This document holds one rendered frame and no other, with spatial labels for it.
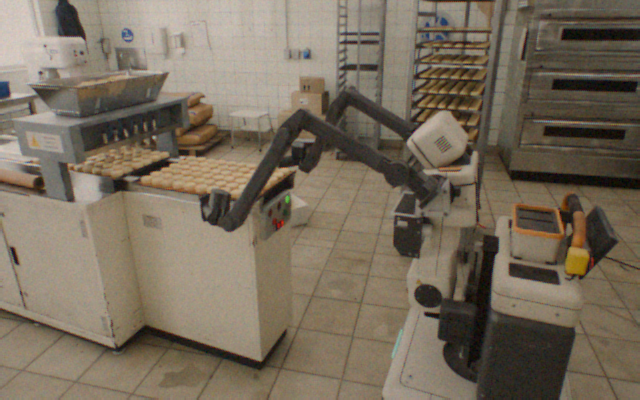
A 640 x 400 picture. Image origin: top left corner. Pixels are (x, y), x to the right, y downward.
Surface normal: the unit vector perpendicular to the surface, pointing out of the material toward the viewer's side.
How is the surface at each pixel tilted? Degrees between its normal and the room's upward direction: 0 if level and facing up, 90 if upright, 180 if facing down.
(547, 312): 90
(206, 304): 90
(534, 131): 91
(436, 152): 90
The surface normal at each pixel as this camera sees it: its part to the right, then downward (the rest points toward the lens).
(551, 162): -0.21, 0.37
